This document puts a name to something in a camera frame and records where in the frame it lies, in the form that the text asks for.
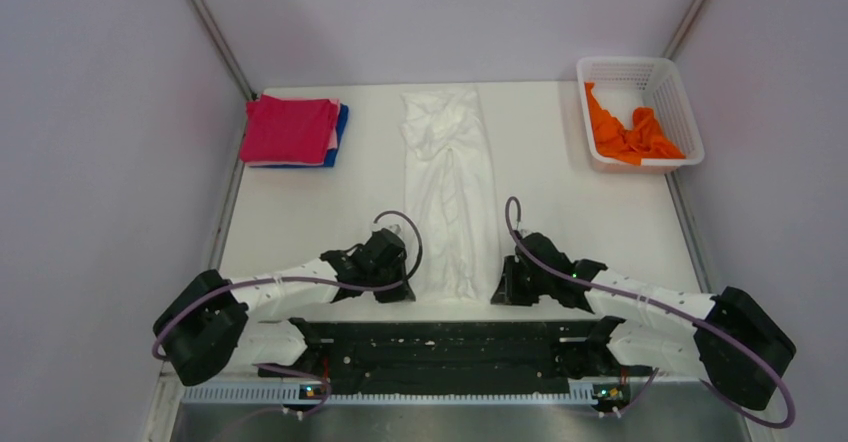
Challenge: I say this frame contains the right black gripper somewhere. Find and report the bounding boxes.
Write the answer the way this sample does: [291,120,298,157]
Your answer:
[491,254,553,306]

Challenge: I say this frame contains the white t shirt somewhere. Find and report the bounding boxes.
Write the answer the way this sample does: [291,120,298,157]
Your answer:
[399,86,501,303]

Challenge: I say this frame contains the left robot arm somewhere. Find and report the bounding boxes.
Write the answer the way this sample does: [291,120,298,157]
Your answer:
[152,229,414,387]

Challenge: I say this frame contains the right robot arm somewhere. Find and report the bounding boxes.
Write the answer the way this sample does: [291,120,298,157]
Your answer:
[492,230,797,411]

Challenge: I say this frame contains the pink folded t shirt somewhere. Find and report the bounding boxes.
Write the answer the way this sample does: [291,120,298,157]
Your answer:
[246,99,343,168]

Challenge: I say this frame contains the red folded t shirt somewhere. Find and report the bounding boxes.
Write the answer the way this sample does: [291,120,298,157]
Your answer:
[239,94,340,165]

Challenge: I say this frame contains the orange t shirt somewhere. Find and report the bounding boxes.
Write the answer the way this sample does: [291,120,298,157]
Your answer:
[584,82,685,166]

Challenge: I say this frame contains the white plastic basket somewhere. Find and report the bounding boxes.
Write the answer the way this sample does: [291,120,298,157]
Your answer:
[576,56,704,174]

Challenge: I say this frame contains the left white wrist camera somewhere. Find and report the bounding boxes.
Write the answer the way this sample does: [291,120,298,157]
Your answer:
[371,223,403,236]

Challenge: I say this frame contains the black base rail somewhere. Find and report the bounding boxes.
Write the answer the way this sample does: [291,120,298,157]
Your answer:
[195,320,727,401]

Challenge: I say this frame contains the right aluminium frame post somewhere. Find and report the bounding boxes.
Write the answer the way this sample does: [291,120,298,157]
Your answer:
[662,0,710,60]

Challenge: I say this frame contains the aluminium frame post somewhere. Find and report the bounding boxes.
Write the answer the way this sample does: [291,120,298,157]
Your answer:
[186,0,257,101]
[662,0,710,60]

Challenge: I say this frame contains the left aluminium frame post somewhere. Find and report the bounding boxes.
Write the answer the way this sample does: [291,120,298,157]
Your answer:
[186,0,257,101]

